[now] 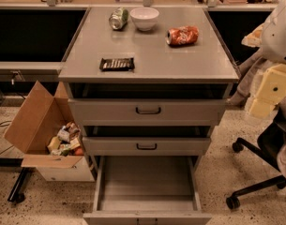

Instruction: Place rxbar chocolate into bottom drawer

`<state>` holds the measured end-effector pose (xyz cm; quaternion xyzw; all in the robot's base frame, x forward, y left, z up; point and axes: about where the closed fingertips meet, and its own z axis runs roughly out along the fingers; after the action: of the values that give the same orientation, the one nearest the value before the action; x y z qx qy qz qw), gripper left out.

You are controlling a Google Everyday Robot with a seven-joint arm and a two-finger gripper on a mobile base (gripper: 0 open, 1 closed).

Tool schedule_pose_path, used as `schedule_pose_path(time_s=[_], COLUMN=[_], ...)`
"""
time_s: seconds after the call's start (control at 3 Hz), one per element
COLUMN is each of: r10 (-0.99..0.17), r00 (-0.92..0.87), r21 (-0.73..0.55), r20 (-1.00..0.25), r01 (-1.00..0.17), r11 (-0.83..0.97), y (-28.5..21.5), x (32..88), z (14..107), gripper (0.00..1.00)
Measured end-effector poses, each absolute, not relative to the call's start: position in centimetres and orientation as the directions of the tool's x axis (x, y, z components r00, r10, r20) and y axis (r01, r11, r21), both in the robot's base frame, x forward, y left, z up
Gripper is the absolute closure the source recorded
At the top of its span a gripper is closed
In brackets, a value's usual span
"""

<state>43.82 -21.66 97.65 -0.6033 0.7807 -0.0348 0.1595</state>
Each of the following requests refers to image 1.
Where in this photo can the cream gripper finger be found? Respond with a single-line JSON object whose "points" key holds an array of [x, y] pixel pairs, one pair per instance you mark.
{"points": [[267, 91]]}

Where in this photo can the dark chocolate rxbar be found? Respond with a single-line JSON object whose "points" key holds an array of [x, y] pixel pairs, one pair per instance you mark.
{"points": [[117, 64]]}

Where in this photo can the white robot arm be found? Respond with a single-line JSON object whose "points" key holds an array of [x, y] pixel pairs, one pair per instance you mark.
{"points": [[273, 36]]}

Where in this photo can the grey drawer cabinet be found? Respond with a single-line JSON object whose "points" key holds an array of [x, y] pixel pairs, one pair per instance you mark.
{"points": [[201, 70]]}

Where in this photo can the bottom grey drawer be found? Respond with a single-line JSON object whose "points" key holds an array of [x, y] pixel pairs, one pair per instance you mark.
{"points": [[146, 191]]}

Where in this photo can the grey drawer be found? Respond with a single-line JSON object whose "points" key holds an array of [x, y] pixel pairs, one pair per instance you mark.
{"points": [[147, 141], [146, 191], [146, 112]]}

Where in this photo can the top grey drawer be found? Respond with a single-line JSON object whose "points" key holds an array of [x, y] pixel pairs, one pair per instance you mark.
{"points": [[146, 112]]}

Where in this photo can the middle grey drawer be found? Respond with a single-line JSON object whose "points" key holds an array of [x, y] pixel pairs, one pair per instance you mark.
{"points": [[147, 141]]}

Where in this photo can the crushed orange soda can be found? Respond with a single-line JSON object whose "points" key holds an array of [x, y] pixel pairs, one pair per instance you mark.
{"points": [[183, 35]]}

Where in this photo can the white bowl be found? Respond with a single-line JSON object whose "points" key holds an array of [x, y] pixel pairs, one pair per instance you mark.
{"points": [[144, 18]]}

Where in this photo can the crushed green soda can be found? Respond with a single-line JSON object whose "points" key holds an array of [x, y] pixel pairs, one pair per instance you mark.
{"points": [[118, 18]]}

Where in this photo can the white box under cardboard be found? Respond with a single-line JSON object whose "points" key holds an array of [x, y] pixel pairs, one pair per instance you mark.
{"points": [[78, 172]]}

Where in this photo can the snack packets pile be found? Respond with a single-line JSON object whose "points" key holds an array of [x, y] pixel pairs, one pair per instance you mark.
{"points": [[67, 141]]}

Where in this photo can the open cardboard box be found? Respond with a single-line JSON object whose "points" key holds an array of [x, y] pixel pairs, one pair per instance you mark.
{"points": [[36, 123]]}

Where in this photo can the black table leg base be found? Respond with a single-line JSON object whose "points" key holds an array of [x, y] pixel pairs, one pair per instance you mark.
{"points": [[16, 195]]}

